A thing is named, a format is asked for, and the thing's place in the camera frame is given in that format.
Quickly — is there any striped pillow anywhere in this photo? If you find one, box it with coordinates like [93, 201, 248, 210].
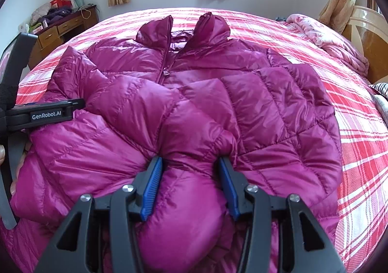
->
[368, 82, 388, 101]

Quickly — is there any window beside headboard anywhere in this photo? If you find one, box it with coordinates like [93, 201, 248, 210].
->
[367, 0, 383, 16]

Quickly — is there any pile of dark clothes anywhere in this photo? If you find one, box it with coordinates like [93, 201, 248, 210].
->
[30, 3, 74, 25]

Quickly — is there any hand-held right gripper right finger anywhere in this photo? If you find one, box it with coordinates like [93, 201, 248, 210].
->
[217, 156, 348, 273]

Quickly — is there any pink floral quilt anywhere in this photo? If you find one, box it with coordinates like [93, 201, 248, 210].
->
[285, 14, 370, 79]

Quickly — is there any red plaid bed sheet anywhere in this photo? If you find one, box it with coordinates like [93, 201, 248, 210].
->
[0, 8, 388, 273]

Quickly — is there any magenta puffer jacket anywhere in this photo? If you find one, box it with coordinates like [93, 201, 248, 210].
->
[9, 12, 344, 273]

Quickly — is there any brown wooden desk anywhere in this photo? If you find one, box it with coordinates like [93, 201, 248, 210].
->
[29, 5, 99, 71]

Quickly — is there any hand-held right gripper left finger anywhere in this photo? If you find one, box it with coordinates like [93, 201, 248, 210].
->
[36, 156, 164, 273]

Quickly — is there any person's left hand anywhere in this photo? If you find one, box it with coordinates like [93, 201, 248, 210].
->
[0, 143, 19, 198]

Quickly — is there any pale floral pillow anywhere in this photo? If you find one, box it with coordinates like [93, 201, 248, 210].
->
[374, 94, 388, 128]

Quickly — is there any wooden cream headboard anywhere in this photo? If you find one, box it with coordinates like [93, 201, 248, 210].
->
[342, 5, 388, 85]

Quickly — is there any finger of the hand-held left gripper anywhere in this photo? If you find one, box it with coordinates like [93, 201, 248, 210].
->
[71, 98, 86, 113]

